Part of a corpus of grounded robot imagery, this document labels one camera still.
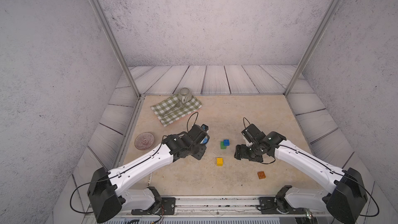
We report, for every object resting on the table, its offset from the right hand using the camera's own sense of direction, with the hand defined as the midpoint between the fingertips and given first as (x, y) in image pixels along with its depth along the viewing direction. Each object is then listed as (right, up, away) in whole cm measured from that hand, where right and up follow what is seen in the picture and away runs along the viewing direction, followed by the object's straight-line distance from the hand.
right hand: (241, 157), depth 78 cm
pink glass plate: (-54, +5, +15) cm, 56 cm away
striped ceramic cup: (-32, +33, +34) cm, 58 cm away
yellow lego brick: (-10, -5, +7) cm, 13 cm away
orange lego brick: (+11, -10, +3) cm, 15 cm away
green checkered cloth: (-42, +23, +33) cm, 58 cm away
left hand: (-19, +4, -1) cm, 20 cm away
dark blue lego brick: (-6, +5, +11) cm, 14 cm away
